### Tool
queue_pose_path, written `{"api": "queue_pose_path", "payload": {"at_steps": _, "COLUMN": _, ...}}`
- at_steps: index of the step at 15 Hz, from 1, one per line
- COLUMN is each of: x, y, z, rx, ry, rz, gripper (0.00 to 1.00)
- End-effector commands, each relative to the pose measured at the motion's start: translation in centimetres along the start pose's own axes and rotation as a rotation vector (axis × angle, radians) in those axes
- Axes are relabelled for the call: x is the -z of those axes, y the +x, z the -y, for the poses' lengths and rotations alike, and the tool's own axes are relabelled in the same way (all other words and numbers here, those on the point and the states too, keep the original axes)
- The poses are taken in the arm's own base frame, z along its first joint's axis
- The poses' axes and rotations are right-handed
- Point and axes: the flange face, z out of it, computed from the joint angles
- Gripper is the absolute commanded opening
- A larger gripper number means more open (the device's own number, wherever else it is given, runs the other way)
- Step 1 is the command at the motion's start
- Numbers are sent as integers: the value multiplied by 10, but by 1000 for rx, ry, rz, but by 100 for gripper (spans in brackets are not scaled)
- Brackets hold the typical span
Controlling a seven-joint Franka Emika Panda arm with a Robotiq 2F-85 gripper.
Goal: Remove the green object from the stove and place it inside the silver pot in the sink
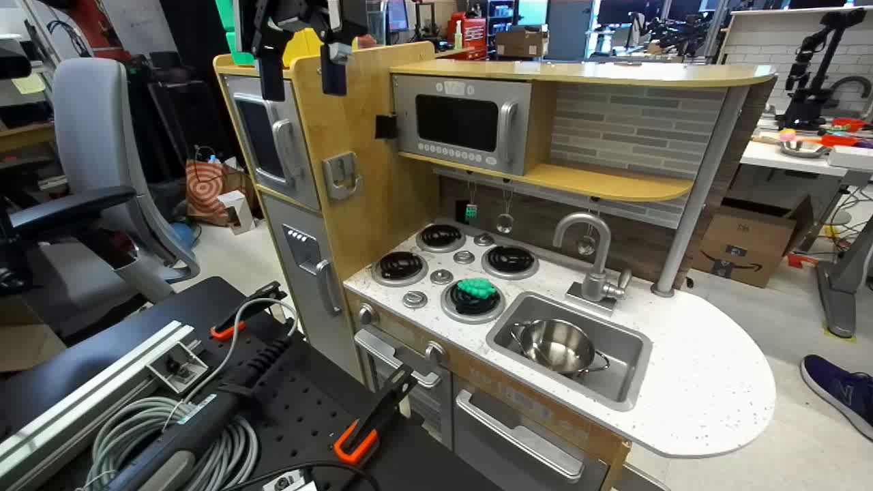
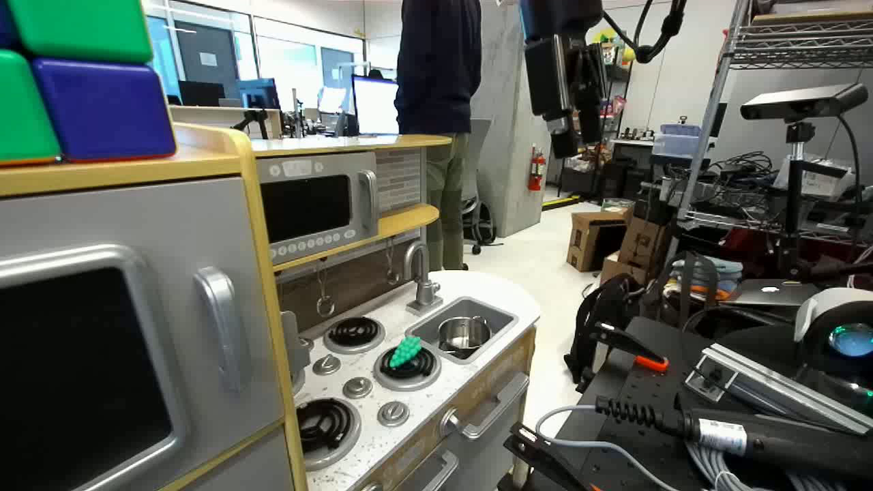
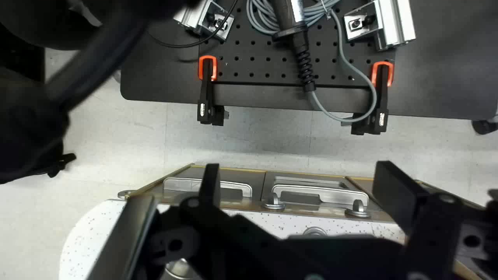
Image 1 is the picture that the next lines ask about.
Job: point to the blue shoe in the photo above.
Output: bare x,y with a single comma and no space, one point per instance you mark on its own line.
846,392

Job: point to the silver metal pot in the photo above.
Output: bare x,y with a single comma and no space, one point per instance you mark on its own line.
561,344

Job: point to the grey toy sink basin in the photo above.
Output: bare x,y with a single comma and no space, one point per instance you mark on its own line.
629,351

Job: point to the green toy object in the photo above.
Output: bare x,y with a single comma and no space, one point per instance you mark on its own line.
472,290

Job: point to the back right stove burner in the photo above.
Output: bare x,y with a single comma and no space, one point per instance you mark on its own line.
509,264

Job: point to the stove burner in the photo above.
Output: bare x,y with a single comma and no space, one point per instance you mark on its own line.
400,268
509,264
471,311
441,239

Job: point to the toy kitchen play set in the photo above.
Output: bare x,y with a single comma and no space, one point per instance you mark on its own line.
637,146

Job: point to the back left stove burner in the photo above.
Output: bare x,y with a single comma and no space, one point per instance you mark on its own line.
441,239

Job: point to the front left stove burner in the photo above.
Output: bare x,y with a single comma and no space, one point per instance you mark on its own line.
400,268

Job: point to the front right stove burner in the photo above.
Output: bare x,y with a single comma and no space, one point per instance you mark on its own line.
471,311

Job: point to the orange black clamp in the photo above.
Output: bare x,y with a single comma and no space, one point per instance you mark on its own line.
360,437

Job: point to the cardboard box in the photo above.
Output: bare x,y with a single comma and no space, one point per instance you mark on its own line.
746,240

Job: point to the toy microwave oven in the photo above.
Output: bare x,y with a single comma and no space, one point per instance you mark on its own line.
464,122

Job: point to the grey office chair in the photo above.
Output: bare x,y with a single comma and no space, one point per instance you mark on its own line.
108,239

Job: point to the silver toy faucet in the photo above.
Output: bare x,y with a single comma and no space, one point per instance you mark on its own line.
593,288

